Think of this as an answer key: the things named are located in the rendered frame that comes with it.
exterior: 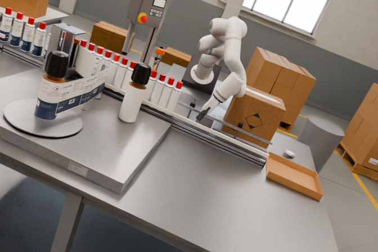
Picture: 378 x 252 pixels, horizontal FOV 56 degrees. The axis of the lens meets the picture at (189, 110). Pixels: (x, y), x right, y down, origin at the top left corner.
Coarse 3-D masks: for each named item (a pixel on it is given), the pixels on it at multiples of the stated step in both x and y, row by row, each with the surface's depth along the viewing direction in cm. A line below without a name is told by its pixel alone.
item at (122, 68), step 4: (124, 60) 196; (120, 64) 197; (124, 64) 196; (120, 68) 196; (124, 68) 197; (116, 72) 199; (120, 72) 197; (124, 72) 198; (116, 76) 199; (120, 76) 198; (124, 76) 200; (116, 80) 199; (120, 80) 199; (112, 84) 202; (116, 84) 200; (120, 84) 201; (120, 88) 202; (116, 92) 202
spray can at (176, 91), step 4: (176, 84) 194; (180, 84) 193; (176, 88) 193; (180, 88) 194; (172, 92) 195; (176, 92) 193; (180, 92) 194; (172, 96) 195; (176, 96) 194; (172, 100) 195; (176, 100) 195; (168, 104) 197; (172, 104) 196; (176, 104) 197; (168, 108) 197; (172, 108) 197; (164, 112) 199
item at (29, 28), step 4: (28, 20) 201; (32, 20) 201; (28, 24) 202; (32, 24) 203; (28, 28) 202; (32, 28) 203; (24, 32) 203; (28, 32) 203; (32, 32) 204; (24, 36) 204; (28, 36) 204; (32, 36) 205; (24, 40) 204; (28, 40) 205; (24, 44) 205; (28, 44) 206; (24, 48) 206; (28, 48) 207
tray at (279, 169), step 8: (272, 160) 207; (280, 160) 208; (288, 160) 207; (272, 168) 197; (280, 168) 201; (288, 168) 205; (296, 168) 207; (304, 168) 206; (272, 176) 184; (280, 176) 183; (288, 176) 195; (296, 176) 199; (304, 176) 203; (312, 176) 206; (288, 184) 184; (296, 184) 183; (304, 184) 193; (312, 184) 196; (320, 184) 191; (304, 192) 183; (312, 192) 182; (320, 192) 186
